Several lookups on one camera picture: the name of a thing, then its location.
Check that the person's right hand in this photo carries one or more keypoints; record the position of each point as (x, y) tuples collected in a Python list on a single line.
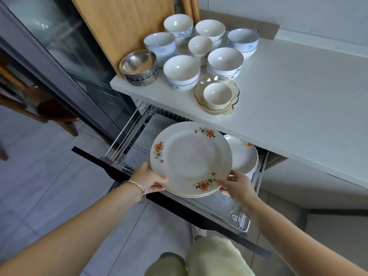
[(241, 188)]

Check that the person's left hand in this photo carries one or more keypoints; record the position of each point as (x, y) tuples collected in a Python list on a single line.
[(143, 178)]

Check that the person's left thumb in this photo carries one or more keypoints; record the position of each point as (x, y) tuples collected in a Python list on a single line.
[(161, 180)]

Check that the person's right thumb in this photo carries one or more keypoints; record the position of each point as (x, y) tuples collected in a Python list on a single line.
[(224, 183)]

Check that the white plate orange floral print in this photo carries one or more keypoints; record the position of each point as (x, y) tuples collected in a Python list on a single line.
[(187, 196), (243, 153), (254, 171), (189, 158)]

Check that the person's left forearm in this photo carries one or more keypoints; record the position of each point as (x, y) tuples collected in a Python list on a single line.
[(74, 235)]

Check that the person's right forearm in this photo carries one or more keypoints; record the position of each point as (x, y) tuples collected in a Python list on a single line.
[(299, 241)]

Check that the white slipper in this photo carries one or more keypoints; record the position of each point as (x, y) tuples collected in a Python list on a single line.
[(199, 233)]

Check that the person's right leg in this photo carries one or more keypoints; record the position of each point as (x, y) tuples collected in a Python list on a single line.
[(218, 258)]

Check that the person's leg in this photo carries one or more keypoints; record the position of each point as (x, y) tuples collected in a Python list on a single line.
[(218, 258), (169, 265)]

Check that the amber glass flower-shaped dish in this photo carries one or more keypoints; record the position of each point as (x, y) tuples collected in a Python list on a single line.
[(231, 107)]

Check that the white base cabinet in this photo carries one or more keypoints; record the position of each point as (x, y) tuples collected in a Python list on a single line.
[(302, 186)]

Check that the person's left leg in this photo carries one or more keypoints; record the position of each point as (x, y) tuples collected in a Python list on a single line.
[(169, 265)]

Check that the small white bowl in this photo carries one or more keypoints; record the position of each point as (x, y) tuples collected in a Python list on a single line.
[(200, 47), (217, 94)]

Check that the stainless steel bowl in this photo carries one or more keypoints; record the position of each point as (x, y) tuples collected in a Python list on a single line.
[(142, 81), (138, 63)]

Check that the white bowl blue band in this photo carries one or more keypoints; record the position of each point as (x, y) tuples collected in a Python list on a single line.
[(181, 70)]

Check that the white bowl blue floral print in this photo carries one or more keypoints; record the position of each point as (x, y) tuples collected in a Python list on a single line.
[(225, 61), (243, 40), (159, 43), (178, 25)]

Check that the wooden chair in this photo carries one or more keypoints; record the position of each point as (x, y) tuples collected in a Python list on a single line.
[(49, 109)]

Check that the plain white bowl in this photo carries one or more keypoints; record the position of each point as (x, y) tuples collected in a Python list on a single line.
[(210, 29)]

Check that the large wooden cutting board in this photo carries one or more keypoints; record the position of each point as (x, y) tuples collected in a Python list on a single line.
[(123, 22)]

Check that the dark glass door cabinet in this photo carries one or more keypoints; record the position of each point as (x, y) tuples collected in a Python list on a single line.
[(57, 43)]

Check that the narrow wooden board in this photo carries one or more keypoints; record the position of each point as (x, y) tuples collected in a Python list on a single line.
[(192, 8)]

